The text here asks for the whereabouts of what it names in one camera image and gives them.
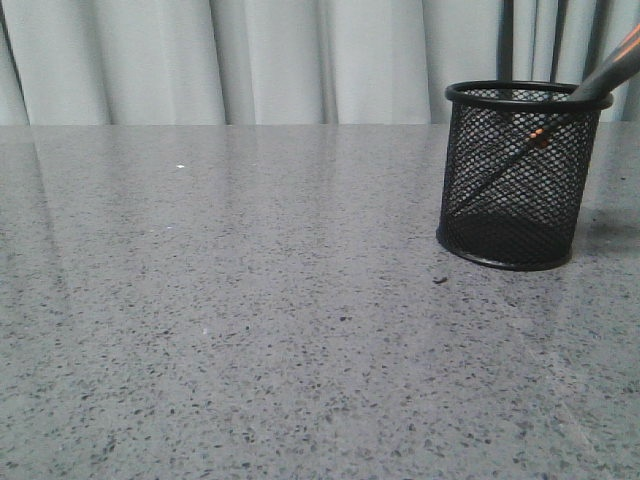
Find black metal stand frame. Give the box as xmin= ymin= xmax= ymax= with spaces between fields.
xmin=497 ymin=1 xmax=611 ymax=84

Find black mesh pen bucket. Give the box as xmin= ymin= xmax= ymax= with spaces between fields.
xmin=436 ymin=81 xmax=613 ymax=271

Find orange and grey scissors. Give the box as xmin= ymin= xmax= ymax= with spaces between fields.
xmin=451 ymin=25 xmax=639 ymax=214

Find grey curtain backdrop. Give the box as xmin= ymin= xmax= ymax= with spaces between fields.
xmin=1 ymin=1 xmax=639 ymax=125

